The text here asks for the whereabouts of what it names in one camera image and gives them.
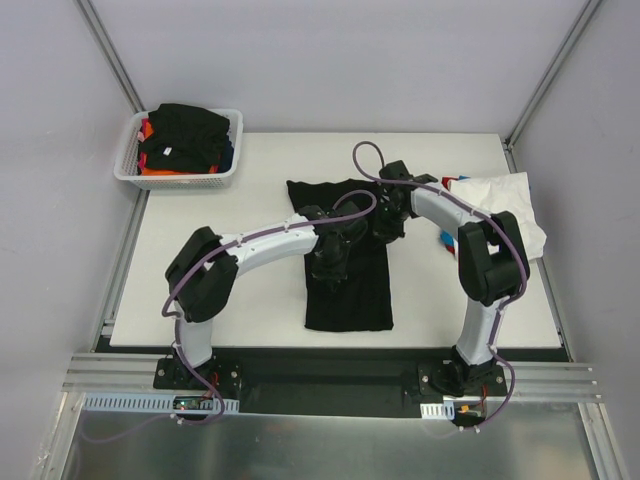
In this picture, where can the black t shirt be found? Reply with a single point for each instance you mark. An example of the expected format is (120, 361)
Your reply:
(362, 301)
(171, 113)

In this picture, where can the left white cable duct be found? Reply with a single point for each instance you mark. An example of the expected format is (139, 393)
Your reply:
(151, 403)

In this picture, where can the red t shirt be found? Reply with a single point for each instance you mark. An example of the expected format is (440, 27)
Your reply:
(445, 181)

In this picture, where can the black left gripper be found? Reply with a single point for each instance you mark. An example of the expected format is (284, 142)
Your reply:
(329, 258)

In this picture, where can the right aluminium frame post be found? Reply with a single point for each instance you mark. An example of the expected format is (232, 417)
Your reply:
(571, 39)

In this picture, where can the aluminium front rail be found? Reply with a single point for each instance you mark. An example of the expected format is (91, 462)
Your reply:
(526, 381)

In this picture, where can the pink t shirt in basket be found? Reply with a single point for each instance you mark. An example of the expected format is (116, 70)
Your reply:
(143, 133)

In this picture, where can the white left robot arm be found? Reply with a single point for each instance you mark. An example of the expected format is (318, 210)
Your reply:
(201, 277)

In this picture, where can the dark blue t shirt in basket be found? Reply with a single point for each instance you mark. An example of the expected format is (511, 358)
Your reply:
(226, 156)

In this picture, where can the white cable duct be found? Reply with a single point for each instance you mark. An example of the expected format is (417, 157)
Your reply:
(151, 403)
(438, 411)

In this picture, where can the left aluminium frame post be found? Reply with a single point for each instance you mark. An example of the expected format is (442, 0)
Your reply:
(128, 99)

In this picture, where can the orange t shirt in basket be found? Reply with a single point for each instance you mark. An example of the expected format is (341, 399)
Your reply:
(177, 150)

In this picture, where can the right white cable duct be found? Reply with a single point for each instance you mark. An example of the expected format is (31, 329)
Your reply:
(438, 411)

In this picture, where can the white plastic laundry basket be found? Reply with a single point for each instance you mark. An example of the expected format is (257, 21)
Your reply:
(126, 162)

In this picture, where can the white t shirt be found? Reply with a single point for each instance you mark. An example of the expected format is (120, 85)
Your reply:
(506, 193)

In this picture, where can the black t shirt in basket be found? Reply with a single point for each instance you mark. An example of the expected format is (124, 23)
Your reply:
(171, 113)

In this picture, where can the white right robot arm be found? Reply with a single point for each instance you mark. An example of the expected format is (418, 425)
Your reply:
(492, 266)

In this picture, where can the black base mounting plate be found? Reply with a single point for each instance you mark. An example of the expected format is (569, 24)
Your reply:
(385, 383)

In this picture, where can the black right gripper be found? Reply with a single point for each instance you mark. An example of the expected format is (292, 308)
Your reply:
(385, 228)

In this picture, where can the aluminium frame post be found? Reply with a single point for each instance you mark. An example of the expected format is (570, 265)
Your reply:
(128, 99)
(571, 39)

